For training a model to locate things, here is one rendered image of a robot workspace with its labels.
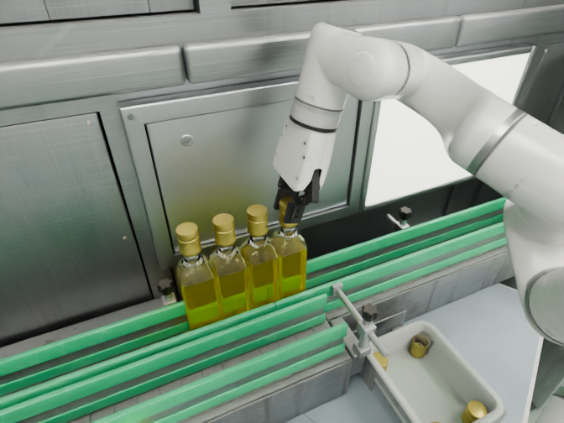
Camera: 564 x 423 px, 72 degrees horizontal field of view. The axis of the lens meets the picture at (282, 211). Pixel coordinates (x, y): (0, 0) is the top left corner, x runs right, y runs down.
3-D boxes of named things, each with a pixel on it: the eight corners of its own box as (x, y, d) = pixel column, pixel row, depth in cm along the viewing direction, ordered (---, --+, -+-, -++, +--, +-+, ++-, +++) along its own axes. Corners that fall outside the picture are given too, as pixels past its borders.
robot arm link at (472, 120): (465, 182, 44) (327, 86, 51) (491, 163, 53) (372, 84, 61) (519, 116, 39) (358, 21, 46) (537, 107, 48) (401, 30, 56)
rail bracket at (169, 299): (180, 305, 84) (169, 260, 76) (187, 330, 79) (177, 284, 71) (161, 311, 83) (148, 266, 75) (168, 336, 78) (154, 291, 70)
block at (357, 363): (341, 334, 85) (343, 314, 81) (365, 370, 78) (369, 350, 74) (326, 340, 84) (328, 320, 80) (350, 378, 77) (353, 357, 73)
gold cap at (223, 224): (232, 231, 66) (231, 211, 64) (238, 244, 64) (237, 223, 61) (212, 236, 65) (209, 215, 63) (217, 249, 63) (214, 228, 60)
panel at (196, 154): (482, 169, 110) (527, 42, 90) (490, 174, 108) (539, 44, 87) (158, 261, 80) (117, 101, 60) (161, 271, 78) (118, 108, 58)
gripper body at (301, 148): (279, 100, 60) (264, 164, 66) (309, 125, 53) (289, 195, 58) (321, 105, 64) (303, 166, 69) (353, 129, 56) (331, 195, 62)
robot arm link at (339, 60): (429, 49, 50) (399, 46, 43) (397, 127, 55) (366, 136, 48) (333, 20, 57) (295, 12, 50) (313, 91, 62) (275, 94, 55)
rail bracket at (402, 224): (389, 237, 102) (398, 195, 94) (405, 253, 97) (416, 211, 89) (376, 241, 101) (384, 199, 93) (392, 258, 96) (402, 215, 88)
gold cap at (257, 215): (263, 221, 68) (262, 201, 66) (271, 233, 66) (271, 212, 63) (244, 227, 67) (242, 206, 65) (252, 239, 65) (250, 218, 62)
